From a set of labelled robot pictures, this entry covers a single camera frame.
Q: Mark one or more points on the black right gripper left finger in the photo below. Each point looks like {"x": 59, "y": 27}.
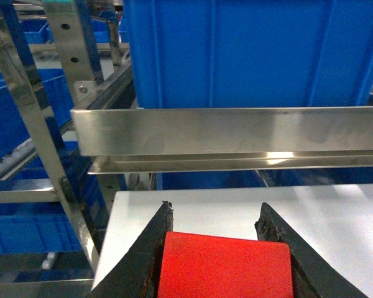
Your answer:
{"x": 137, "y": 274}

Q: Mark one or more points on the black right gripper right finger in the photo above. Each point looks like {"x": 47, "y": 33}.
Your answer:
{"x": 312, "y": 276}

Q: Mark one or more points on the red magnetic block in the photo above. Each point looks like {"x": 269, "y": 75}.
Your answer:
{"x": 206, "y": 266}

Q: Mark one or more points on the blue bin left shelf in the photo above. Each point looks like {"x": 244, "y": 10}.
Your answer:
{"x": 13, "y": 105}

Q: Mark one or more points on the white roller conveyor track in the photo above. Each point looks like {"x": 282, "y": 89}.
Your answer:
{"x": 11, "y": 164}

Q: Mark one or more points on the large blue bin upper left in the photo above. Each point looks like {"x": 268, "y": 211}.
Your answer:
{"x": 226, "y": 54}

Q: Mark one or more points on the stainless steel shelf rail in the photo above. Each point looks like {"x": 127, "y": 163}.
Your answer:
{"x": 178, "y": 140}

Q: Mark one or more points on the steel shelf upright post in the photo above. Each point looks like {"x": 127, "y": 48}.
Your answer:
{"x": 73, "y": 35}

